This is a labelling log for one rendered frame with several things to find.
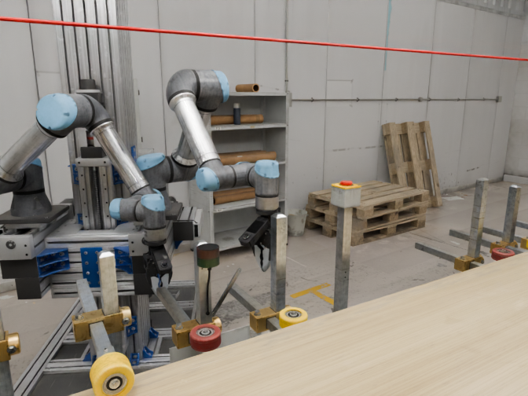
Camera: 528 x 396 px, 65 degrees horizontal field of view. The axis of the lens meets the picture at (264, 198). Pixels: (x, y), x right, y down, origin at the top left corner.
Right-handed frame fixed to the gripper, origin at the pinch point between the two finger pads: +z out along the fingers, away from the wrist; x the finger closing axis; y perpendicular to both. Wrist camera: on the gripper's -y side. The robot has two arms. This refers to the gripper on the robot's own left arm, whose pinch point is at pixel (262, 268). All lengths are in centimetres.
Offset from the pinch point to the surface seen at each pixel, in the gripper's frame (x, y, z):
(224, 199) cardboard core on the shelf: 190, 177, 40
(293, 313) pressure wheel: -20.5, -11.5, 4.0
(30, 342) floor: 181, -9, 96
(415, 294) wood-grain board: -42.3, 23.8, 5.0
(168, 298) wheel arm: 21.7, -21.9, 9.2
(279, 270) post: -9.3, -3.3, -2.9
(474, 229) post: -44, 89, 0
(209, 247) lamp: -3.7, -27.0, -16.1
